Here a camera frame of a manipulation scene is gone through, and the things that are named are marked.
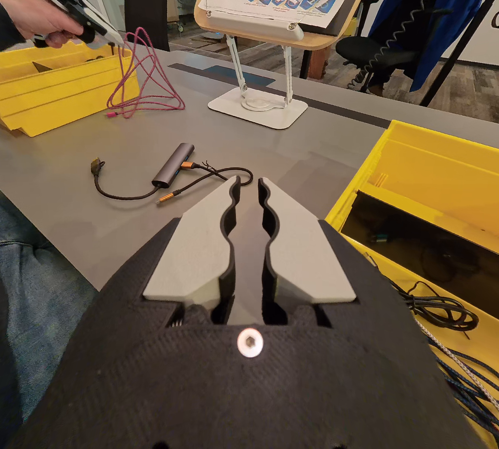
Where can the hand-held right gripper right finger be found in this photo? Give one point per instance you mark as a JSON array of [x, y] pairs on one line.
[[308, 257]]

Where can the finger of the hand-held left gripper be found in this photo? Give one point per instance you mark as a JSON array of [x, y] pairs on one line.
[[102, 23]]

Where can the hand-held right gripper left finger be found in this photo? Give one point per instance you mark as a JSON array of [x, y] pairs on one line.
[[191, 254]]

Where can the yellow plastic bin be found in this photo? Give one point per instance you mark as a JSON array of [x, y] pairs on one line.
[[429, 168], [70, 94]]

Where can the person's left hand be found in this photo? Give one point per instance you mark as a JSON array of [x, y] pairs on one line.
[[27, 8]]

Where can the black standing panel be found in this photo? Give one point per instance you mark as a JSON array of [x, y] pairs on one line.
[[146, 0]]

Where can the white document stand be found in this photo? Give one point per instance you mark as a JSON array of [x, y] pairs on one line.
[[265, 113]]

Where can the person's jeans legs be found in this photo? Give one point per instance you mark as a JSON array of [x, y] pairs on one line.
[[39, 300]]

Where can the black office chair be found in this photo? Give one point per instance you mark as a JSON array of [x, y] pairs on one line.
[[366, 51]]

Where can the black tripod leg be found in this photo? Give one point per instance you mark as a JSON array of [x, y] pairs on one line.
[[464, 39]]

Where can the blue jacket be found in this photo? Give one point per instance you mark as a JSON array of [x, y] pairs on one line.
[[460, 8]]

